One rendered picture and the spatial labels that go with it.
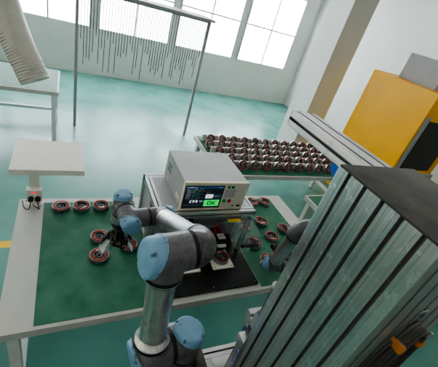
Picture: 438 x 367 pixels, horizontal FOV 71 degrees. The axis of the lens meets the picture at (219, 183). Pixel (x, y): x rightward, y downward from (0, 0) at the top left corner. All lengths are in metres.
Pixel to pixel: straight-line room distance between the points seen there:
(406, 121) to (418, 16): 3.14
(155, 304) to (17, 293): 1.09
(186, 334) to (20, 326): 0.90
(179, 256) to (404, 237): 0.52
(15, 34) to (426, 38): 6.72
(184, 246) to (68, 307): 1.09
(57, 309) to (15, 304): 0.19
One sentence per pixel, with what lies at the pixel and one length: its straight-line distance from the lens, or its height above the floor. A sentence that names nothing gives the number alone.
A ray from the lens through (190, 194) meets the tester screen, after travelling 1.82.
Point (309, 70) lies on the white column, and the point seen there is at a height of 1.60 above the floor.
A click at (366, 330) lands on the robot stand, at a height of 1.80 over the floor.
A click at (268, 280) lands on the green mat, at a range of 2.20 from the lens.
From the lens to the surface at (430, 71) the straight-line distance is 5.27.
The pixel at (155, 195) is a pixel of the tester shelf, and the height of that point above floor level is 1.11.
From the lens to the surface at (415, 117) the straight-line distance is 4.93.
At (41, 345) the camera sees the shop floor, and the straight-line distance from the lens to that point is 2.62.
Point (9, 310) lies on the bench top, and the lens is 1.88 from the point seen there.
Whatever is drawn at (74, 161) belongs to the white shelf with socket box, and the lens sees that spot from 2.04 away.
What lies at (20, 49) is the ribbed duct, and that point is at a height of 1.73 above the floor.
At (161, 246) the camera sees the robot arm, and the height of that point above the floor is 1.68.
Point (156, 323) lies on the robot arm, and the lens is 1.02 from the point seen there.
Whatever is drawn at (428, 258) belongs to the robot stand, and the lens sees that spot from 0.59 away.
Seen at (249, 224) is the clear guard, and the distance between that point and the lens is 2.04.
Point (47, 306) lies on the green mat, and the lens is 1.86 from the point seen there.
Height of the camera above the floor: 2.25
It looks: 30 degrees down
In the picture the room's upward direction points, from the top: 18 degrees clockwise
